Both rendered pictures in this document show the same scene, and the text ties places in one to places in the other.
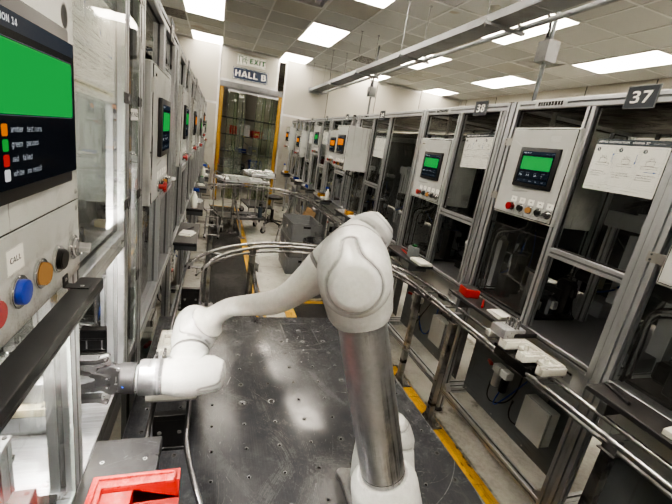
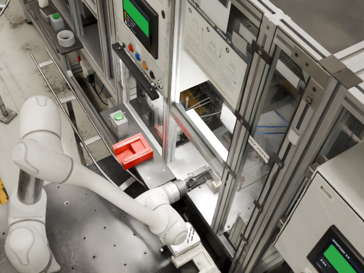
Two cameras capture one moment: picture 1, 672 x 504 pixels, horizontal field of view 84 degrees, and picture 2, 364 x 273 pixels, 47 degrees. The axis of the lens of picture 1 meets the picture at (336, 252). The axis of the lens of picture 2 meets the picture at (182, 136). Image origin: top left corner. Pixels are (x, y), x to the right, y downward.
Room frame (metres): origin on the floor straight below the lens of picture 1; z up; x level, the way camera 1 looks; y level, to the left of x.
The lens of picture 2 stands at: (1.68, 0.19, 2.61)
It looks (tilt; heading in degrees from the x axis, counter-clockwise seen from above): 53 degrees down; 163
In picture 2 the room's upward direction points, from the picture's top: 5 degrees clockwise
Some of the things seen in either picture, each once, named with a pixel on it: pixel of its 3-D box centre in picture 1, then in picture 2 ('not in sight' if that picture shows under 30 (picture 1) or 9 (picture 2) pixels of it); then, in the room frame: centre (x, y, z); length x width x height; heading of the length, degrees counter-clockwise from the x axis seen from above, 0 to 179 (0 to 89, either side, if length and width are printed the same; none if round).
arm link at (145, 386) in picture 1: (149, 377); (170, 192); (0.82, 0.42, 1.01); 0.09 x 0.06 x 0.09; 19
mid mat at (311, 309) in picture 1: (316, 321); not in sight; (3.28, 0.08, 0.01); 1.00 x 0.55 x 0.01; 19
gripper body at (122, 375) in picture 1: (116, 378); (184, 185); (0.79, 0.49, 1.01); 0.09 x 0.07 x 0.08; 109
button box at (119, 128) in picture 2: not in sight; (121, 123); (0.37, 0.26, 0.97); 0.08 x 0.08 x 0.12; 19
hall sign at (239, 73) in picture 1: (250, 75); not in sight; (8.84, 2.47, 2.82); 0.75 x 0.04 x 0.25; 109
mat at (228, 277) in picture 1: (227, 243); not in sight; (5.35, 1.61, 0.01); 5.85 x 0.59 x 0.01; 19
